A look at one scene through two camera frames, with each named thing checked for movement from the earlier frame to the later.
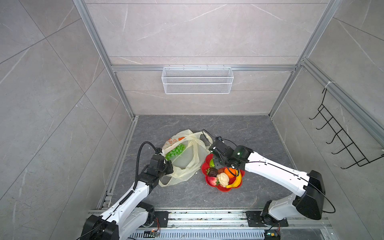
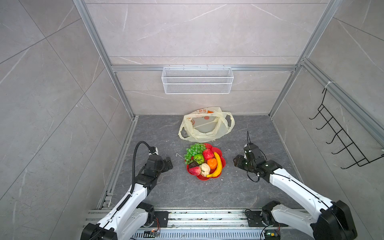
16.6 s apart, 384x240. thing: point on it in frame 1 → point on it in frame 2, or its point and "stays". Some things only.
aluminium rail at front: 233,220 stays
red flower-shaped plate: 206,165 → 215,150
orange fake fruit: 229,174 → 212,163
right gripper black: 215,157 → 238,162
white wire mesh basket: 197,80 stays
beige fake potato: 223,179 → 205,169
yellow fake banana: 237,181 → 219,170
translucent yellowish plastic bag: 187,150 → 206,124
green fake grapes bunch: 175,152 → 193,149
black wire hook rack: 360,159 stays
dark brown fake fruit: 213,172 → 193,164
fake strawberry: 213,181 → 195,170
